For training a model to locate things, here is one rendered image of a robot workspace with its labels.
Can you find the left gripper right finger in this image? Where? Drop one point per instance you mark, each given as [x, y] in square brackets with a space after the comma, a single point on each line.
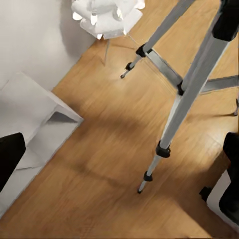
[231, 148]

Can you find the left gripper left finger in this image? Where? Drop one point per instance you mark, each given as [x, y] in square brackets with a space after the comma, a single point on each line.
[12, 148]

